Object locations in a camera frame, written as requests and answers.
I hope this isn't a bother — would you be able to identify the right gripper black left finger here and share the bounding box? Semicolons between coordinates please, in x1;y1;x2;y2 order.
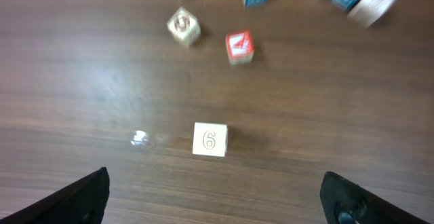
1;167;110;224

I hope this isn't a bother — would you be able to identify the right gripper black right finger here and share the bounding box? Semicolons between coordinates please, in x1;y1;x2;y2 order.
320;171;428;224

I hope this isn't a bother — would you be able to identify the white block teal side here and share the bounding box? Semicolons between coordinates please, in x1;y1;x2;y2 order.
192;122;229;157

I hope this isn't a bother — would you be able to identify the red A block front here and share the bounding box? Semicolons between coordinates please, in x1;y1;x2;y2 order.
225;30;254;65

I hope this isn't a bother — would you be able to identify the soccer ball picture block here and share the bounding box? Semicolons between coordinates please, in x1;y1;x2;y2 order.
167;7;201;45

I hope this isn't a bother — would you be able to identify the plain white block far right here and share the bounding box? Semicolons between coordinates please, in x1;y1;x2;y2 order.
347;0;396;27

